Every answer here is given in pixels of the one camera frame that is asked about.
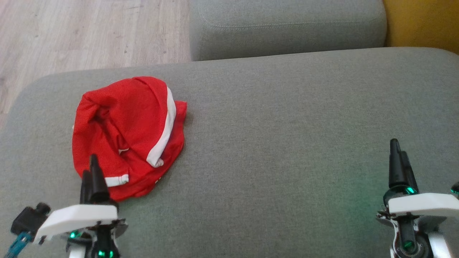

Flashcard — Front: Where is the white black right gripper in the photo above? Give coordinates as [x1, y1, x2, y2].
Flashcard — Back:
[376, 139, 459, 258]

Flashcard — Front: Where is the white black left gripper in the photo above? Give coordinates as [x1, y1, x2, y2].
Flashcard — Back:
[34, 154, 128, 258]

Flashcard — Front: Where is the red white basketball jersey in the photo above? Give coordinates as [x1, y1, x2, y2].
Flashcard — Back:
[72, 91, 169, 202]

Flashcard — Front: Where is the red shorts white stripe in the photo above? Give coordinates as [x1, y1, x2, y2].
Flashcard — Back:
[82, 76, 188, 169]

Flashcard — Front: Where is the grey fabric sofa seat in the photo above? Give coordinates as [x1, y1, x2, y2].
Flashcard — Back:
[0, 47, 459, 258]

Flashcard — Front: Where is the yellow furniture panel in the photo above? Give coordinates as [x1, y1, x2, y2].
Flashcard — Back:
[382, 0, 459, 55]

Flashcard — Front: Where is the grey fabric sofa cushion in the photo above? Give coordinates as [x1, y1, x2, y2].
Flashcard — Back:
[189, 0, 388, 61]

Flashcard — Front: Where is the black teal left arm cable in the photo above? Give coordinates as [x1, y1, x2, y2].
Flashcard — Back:
[4, 231, 33, 258]

